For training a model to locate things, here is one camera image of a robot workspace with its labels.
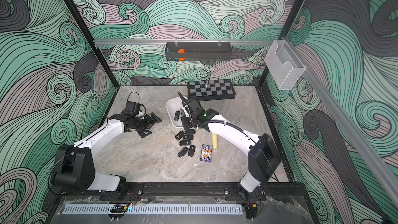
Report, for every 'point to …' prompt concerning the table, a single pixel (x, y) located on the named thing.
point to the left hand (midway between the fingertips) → (158, 124)
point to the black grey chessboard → (211, 89)
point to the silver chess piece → (207, 85)
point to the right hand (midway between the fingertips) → (187, 120)
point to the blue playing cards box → (206, 152)
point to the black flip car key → (182, 152)
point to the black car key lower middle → (185, 143)
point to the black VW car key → (192, 150)
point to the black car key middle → (188, 137)
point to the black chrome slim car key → (177, 115)
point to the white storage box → (173, 104)
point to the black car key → (178, 136)
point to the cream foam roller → (214, 139)
